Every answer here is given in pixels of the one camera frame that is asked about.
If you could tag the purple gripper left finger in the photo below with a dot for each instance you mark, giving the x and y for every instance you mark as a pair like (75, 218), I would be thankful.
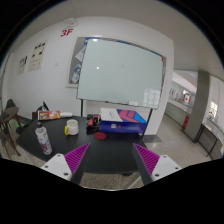
(70, 166)

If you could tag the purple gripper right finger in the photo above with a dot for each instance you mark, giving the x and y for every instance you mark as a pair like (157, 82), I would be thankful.
(151, 166)

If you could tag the clear plastic water bottle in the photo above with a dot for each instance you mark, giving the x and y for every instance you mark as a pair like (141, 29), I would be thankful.
(43, 139)

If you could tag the red round coaster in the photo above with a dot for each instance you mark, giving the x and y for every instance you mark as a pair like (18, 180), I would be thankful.
(100, 135)

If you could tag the small black red gadget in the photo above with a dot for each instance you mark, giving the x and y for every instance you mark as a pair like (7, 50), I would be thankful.
(93, 123)

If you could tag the white flat box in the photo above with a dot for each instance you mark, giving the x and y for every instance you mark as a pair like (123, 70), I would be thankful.
(66, 114)

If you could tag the blue cardboard box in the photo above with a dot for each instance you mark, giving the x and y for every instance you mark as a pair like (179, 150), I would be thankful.
(132, 122)

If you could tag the colourful picture book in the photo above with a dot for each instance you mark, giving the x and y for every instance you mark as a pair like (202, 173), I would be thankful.
(48, 115)

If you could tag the white paper sheet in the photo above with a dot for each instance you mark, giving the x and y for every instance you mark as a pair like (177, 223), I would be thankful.
(110, 114)

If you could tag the dark wooden chair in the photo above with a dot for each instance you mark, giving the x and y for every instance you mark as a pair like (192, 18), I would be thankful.
(9, 113)

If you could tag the large white whiteboard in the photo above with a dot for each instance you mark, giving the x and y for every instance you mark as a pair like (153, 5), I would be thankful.
(121, 73)

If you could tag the grey notice board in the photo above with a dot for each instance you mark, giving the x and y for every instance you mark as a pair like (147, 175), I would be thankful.
(75, 63)

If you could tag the white mug yellow handle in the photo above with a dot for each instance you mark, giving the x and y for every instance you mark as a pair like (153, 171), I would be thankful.
(71, 127)

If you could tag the small white wall poster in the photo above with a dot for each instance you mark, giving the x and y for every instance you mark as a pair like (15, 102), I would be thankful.
(21, 66)

